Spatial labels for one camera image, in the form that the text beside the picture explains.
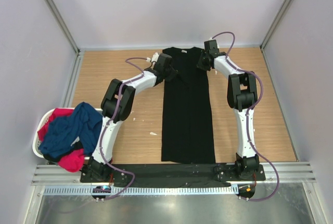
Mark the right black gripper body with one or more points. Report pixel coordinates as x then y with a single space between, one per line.
202 62

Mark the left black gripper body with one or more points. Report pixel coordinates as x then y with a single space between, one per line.
169 73

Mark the black t shirt blue logo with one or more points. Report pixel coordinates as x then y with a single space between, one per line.
187 128

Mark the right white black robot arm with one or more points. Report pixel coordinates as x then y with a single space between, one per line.
241 96

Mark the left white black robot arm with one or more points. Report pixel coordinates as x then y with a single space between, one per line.
117 105

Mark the pink t shirt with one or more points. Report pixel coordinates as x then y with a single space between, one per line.
70 160

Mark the white laundry basket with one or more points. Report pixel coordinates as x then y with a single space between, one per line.
41 130

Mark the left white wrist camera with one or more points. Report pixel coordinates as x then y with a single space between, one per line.
153 59

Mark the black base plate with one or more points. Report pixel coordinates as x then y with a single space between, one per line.
171 175

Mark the slotted cable duct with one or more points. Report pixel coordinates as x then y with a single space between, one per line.
94 190

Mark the right aluminium frame post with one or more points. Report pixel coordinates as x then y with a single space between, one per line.
275 23

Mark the aluminium frame post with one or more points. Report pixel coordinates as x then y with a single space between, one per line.
59 19
275 23

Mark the left aluminium frame post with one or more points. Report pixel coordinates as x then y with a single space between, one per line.
59 19

